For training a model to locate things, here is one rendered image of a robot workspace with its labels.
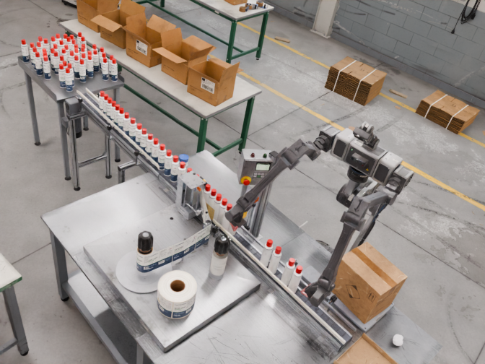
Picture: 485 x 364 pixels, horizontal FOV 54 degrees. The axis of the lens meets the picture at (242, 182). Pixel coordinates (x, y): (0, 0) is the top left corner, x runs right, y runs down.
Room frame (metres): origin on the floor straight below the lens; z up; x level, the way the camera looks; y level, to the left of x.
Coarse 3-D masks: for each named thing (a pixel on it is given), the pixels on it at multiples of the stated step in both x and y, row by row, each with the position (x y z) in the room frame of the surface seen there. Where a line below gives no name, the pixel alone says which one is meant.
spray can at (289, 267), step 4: (292, 260) 1.77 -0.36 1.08; (288, 264) 1.77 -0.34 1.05; (292, 264) 1.76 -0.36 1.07; (284, 268) 1.77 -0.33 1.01; (288, 268) 1.75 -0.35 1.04; (292, 268) 1.75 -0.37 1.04; (284, 272) 1.76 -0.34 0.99; (288, 272) 1.75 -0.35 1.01; (292, 272) 1.76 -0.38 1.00; (284, 276) 1.75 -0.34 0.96; (288, 276) 1.75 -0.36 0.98; (284, 280) 1.75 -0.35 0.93; (288, 280) 1.75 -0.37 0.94; (284, 284) 1.75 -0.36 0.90; (288, 284) 1.76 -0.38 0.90
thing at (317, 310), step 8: (176, 184) 2.43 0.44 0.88; (232, 240) 2.02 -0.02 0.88; (240, 240) 2.03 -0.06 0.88; (240, 248) 1.97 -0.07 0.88; (248, 248) 1.98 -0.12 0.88; (248, 256) 1.92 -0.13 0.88; (256, 256) 1.93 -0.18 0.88; (256, 264) 1.87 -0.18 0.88; (264, 272) 1.82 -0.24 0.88; (304, 296) 1.71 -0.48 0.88; (320, 312) 1.63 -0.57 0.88; (328, 320) 1.58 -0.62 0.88; (336, 328) 1.54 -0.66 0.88; (344, 336) 1.51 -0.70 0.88
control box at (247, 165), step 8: (248, 152) 2.14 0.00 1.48; (256, 152) 2.15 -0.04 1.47; (264, 152) 2.17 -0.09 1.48; (240, 160) 2.14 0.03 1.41; (248, 160) 2.07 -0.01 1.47; (256, 160) 2.09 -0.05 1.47; (264, 160) 2.10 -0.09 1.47; (272, 160) 2.12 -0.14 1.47; (240, 168) 2.10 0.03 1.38; (248, 168) 2.08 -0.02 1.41; (240, 176) 2.08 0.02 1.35; (248, 176) 2.08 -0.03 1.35; (240, 184) 2.07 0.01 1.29
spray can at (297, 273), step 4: (300, 268) 1.73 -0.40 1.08; (296, 272) 1.72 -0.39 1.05; (300, 272) 1.72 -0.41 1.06; (292, 276) 1.72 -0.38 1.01; (296, 276) 1.71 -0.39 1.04; (300, 276) 1.71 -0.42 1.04; (292, 280) 1.71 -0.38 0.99; (296, 280) 1.71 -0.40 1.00; (292, 284) 1.71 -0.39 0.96; (296, 284) 1.71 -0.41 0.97; (292, 288) 1.71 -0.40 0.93; (296, 288) 1.71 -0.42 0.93
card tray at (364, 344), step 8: (352, 344) 1.49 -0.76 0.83; (360, 344) 1.50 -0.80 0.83; (368, 344) 1.51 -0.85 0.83; (376, 344) 1.50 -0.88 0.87; (344, 352) 1.44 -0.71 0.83; (352, 352) 1.45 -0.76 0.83; (360, 352) 1.46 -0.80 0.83; (368, 352) 1.47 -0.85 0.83; (376, 352) 1.48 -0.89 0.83; (384, 352) 1.47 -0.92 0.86; (336, 360) 1.36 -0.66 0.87; (344, 360) 1.39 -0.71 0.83; (352, 360) 1.40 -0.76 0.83; (360, 360) 1.41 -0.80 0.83; (368, 360) 1.42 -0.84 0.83; (376, 360) 1.43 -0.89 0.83; (384, 360) 1.44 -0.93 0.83; (392, 360) 1.43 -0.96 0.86
